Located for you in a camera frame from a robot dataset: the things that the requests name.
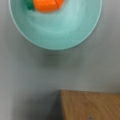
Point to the teal bowl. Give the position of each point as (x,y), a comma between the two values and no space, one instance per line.
(59,30)

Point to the orange toy carrot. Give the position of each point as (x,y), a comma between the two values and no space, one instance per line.
(44,5)

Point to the wooden cutting board box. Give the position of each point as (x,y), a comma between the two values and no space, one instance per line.
(77,105)

